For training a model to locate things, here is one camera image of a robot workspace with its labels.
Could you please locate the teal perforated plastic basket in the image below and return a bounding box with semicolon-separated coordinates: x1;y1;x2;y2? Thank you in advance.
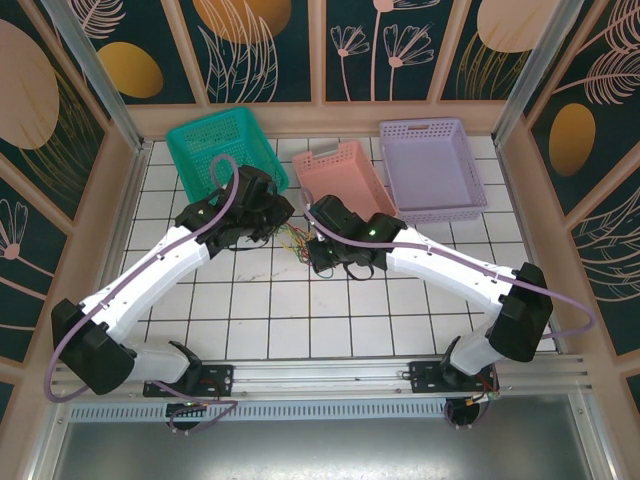
164;106;291;209

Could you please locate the purple right arm camera cable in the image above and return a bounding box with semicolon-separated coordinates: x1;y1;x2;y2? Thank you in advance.
298;187;597;432

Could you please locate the slotted grey cable duct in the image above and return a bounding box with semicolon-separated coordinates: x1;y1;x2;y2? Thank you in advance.
67;402;451;424

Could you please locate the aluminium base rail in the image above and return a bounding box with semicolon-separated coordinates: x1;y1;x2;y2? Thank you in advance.
49;354;589;401

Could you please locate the aluminium frame post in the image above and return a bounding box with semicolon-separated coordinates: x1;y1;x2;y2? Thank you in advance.
492;0;587;149
42;0;151;154

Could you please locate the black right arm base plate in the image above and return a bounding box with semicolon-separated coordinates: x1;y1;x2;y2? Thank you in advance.
408;360;501;396

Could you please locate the purple left arm camera cable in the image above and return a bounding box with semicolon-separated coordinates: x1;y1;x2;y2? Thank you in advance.
46;153;240;436

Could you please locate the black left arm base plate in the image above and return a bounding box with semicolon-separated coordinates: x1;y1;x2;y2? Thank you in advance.
143;364;235;399

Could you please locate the grey metal panel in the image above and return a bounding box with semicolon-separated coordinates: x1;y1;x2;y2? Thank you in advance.
49;418;609;480

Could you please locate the pink perforated plastic basket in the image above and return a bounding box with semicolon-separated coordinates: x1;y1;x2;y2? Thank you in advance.
291;139;400;224

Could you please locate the lavender perforated plastic basket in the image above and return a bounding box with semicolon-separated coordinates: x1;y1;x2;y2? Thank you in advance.
378;116;490;225

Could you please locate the purple arm camera cable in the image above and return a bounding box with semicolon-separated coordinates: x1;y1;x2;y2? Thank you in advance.
298;187;597;432
46;153;240;436

